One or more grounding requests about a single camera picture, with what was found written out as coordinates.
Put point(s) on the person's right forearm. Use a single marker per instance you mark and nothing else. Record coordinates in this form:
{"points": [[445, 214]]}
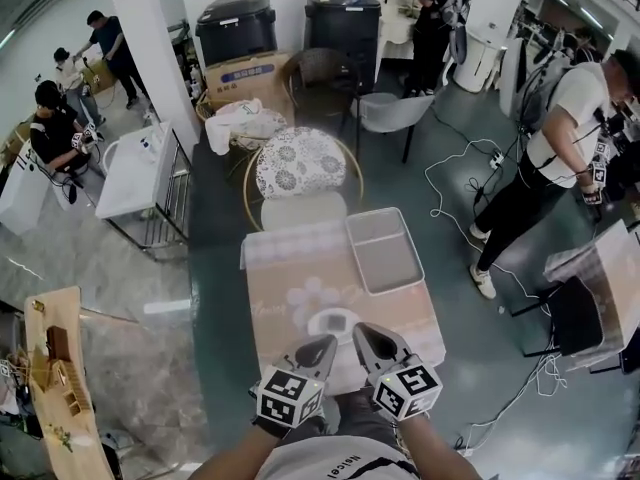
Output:
{"points": [[435, 448]]}

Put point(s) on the small white item grey centre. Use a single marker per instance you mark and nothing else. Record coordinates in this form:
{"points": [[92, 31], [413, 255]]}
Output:
{"points": [[320, 324]]}

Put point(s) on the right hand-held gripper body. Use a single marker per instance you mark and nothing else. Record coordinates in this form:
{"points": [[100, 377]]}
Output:
{"points": [[407, 390]]}

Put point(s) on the white bottle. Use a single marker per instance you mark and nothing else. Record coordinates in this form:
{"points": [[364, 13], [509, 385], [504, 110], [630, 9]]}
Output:
{"points": [[146, 150]]}

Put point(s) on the white round cabinet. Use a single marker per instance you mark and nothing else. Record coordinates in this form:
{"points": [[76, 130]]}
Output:
{"points": [[477, 60]]}

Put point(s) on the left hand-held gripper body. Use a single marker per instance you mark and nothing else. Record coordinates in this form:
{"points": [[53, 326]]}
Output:
{"points": [[287, 398]]}

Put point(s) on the black-and-white floral cushion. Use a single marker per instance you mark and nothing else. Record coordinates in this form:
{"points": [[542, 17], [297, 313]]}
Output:
{"points": [[300, 163]]}

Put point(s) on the person's dark trousers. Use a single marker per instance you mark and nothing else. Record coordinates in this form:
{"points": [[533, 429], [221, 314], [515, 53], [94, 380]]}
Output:
{"points": [[360, 418]]}

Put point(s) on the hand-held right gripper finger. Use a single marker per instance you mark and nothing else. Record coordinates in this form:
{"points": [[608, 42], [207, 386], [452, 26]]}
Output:
{"points": [[362, 350], [390, 339]]}

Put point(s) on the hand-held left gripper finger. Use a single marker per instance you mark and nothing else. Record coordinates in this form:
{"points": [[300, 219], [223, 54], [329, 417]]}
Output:
{"points": [[331, 358], [312, 345]]}

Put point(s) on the person's left forearm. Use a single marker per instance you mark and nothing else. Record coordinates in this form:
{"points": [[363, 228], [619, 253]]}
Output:
{"points": [[240, 455]]}

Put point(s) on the white plastic bag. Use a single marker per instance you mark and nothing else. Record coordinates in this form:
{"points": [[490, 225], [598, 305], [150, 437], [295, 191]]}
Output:
{"points": [[240, 123]]}

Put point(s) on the white round seat cushion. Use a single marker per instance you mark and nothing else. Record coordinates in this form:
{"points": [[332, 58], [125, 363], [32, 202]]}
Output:
{"points": [[302, 213]]}

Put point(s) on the grey rectangular tray plate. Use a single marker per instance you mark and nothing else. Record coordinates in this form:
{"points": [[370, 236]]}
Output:
{"points": [[387, 258]]}

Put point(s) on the black chair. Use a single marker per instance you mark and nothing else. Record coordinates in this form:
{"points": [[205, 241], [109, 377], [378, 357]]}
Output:
{"points": [[575, 318]]}

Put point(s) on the white dressing table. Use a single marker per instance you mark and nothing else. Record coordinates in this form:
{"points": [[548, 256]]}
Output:
{"points": [[397, 38]]}

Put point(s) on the light wooden board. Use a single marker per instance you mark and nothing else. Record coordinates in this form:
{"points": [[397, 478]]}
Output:
{"points": [[75, 433]]}

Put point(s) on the grey plastic chair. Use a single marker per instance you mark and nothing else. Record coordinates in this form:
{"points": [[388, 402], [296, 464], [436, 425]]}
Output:
{"points": [[395, 110]]}

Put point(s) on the brown woven chair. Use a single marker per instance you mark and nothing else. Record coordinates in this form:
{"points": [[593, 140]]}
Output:
{"points": [[320, 80]]}

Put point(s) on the white table black frame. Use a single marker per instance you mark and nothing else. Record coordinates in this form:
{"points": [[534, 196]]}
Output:
{"points": [[135, 178]]}

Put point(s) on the table with patterned cloth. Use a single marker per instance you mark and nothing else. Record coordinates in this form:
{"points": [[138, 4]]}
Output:
{"points": [[615, 278]]}

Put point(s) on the cardboard box blue label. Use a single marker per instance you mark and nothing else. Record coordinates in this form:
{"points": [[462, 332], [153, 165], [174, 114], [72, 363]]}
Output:
{"points": [[250, 80]]}

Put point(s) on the plain cardboard box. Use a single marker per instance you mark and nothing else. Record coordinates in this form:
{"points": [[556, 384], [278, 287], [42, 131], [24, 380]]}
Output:
{"points": [[100, 78]]}

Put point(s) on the person's white shirt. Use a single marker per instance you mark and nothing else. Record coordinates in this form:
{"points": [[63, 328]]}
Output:
{"points": [[320, 460]]}

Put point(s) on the white power strip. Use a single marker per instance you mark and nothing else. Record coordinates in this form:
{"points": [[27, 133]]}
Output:
{"points": [[496, 159]]}

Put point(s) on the black lidded bin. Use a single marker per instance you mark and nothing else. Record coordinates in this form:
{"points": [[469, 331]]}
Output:
{"points": [[235, 25], [345, 23]]}

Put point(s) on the wooden model house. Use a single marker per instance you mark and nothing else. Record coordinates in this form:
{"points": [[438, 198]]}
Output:
{"points": [[60, 368]]}

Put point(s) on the pink floral tablecloth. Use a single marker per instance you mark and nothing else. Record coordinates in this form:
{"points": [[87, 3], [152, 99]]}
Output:
{"points": [[295, 273]]}

